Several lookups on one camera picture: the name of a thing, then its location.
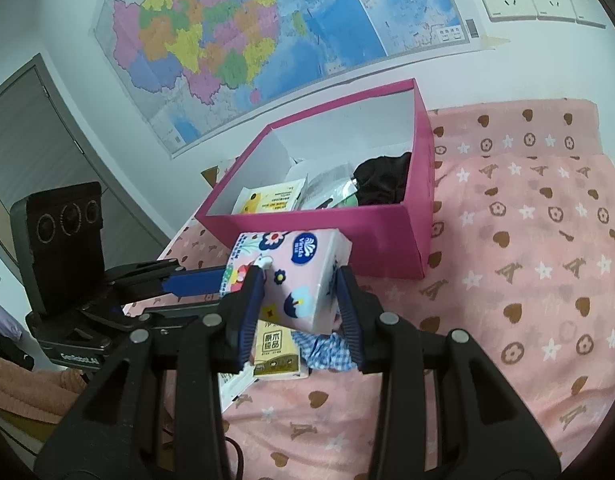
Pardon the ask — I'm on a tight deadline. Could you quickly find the pink floral tissue pack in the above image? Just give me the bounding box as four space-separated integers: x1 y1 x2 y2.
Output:
220 229 352 335

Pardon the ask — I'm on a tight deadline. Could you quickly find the yellow tissue pack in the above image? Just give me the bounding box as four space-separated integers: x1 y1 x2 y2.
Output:
253 320 309 380

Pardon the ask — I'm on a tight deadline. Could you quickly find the white yellow wipes pack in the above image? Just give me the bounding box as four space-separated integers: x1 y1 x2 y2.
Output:
232 179 306 214

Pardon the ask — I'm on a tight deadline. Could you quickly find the white patterned pillow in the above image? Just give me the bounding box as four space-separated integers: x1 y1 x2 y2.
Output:
201 158 238 188

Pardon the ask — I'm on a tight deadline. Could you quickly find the blue checkered scrunchie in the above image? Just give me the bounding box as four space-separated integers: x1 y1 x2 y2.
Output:
291 330 357 372

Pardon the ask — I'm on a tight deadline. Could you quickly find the white printed packet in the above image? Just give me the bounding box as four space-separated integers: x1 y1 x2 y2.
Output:
298 162 357 210

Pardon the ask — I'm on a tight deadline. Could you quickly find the pink cardboard box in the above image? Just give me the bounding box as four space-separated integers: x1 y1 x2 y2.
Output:
196 79 435 280

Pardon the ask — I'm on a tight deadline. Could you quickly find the pink patterned bed sheet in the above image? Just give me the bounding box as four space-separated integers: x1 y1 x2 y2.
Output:
122 96 615 480

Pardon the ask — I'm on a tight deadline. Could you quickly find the grey door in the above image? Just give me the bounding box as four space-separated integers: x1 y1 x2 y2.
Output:
0 54 168 274

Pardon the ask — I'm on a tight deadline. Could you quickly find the black cloth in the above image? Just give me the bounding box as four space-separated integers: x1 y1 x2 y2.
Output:
353 152 411 206

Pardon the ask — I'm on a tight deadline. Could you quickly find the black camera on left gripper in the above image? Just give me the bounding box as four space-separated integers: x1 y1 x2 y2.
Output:
10 181 106 318

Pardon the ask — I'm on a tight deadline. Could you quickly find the colourful wall map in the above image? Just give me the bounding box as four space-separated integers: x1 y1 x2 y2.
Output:
93 0 484 156

